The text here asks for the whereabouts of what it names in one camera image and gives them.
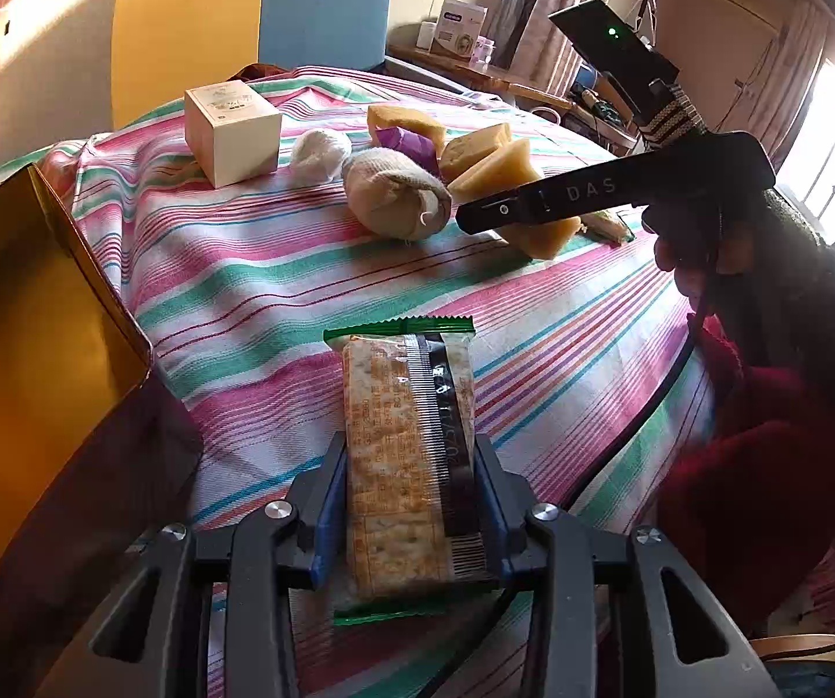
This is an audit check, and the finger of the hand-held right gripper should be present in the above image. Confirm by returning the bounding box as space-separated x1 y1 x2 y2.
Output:
456 180 582 236

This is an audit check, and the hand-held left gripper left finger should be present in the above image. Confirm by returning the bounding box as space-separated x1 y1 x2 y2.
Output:
61 432 349 698

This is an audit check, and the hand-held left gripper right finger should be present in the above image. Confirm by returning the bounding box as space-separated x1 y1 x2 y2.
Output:
472 432 782 698

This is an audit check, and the yellow sponge block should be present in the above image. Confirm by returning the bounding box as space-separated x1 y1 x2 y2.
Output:
438 122 513 183
448 137 582 261

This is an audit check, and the cracker packet with green ends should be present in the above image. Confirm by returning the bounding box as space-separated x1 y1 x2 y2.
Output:
323 314 506 626

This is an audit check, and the purple packet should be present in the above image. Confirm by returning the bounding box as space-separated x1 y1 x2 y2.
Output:
374 123 440 176

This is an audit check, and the beige cloth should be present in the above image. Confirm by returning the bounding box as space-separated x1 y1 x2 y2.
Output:
342 147 454 241

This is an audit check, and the white plastic bag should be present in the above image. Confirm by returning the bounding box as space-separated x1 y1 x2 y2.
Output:
290 129 353 183

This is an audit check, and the white cardboard box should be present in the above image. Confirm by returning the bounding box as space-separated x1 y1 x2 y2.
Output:
183 80 284 188

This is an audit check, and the gold tin box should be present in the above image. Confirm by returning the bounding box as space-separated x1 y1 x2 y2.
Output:
0 163 204 698

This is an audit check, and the person's right hand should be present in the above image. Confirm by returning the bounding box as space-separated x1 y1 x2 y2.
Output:
643 193 760 317

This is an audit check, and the green yellow snack packet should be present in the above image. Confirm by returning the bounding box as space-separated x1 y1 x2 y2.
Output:
581 207 637 244

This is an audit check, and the wooden desk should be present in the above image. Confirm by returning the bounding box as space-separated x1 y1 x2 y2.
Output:
387 42 574 112

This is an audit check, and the white blue printed box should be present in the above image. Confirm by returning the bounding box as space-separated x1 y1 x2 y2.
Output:
430 0 489 59

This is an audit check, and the patterned curtain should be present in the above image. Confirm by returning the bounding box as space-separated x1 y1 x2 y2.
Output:
505 0 651 95

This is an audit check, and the striped blanket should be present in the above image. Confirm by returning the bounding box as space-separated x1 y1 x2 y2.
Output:
0 65 724 698

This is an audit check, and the dark red cloth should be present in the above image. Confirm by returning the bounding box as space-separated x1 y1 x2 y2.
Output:
232 62 302 83

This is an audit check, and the multicolour chair back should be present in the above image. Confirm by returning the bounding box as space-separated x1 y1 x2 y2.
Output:
0 0 393 168

